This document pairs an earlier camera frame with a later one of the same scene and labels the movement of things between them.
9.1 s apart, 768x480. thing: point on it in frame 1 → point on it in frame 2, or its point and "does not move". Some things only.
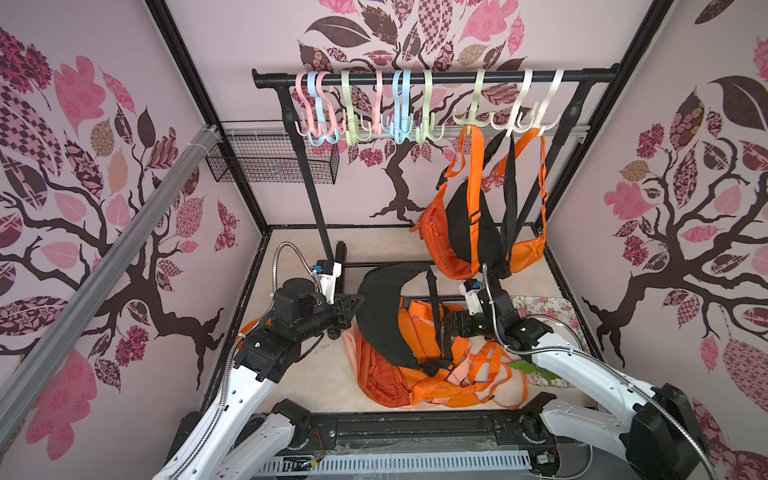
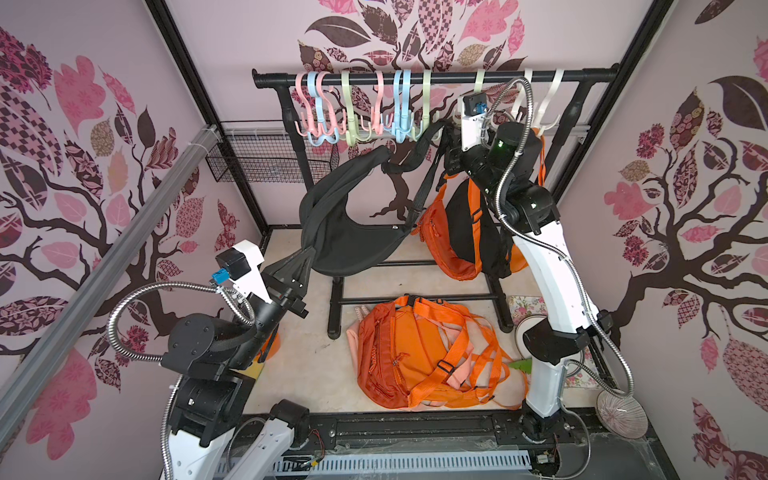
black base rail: x=421 y=432 does not move
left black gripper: x=345 y=312 → x=292 y=276
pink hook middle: x=376 y=119 does not move
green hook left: x=352 y=134 does not move
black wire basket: x=269 y=159 does not move
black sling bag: x=481 y=210 does not move
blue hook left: x=312 y=80 does not move
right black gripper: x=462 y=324 → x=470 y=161
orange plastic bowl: x=245 y=330 → x=275 y=347
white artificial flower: x=534 y=373 does not move
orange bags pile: x=445 y=369 does not move
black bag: x=378 y=297 → x=336 y=239
